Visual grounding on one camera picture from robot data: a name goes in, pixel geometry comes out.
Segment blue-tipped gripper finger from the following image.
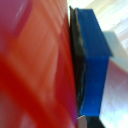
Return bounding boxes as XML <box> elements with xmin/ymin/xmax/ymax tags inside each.
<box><xmin>68</xmin><ymin>6</ymin><xmax>114</xmax><ymax>118</ymax></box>

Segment red plastic cup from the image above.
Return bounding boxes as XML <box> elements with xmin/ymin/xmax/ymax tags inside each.
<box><xmin>0</xmin><ymin>0</ymin><xmax>88</xmax><ymax>128</ymax></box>

